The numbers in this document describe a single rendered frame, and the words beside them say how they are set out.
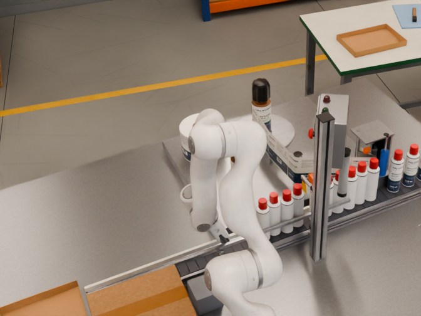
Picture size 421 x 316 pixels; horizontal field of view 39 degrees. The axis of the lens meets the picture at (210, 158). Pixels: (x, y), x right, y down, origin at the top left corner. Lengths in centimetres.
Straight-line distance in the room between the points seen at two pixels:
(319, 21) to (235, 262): 255
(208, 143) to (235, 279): 39
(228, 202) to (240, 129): 21
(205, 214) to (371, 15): 244
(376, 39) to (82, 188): 203
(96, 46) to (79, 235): 336
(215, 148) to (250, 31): 404
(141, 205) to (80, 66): 295
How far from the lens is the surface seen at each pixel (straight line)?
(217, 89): 482
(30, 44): 599
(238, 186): 167
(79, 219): 264
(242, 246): 234
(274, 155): 260
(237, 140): 166
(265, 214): 224
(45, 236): 262
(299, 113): 299
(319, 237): 225
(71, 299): 235
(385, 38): 384
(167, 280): 195
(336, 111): 198
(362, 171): 240
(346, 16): 409
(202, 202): 195
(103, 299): 195
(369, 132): 246
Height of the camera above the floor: 262
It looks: 39 degrees down
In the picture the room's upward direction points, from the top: 6 degrees counter-clockwise
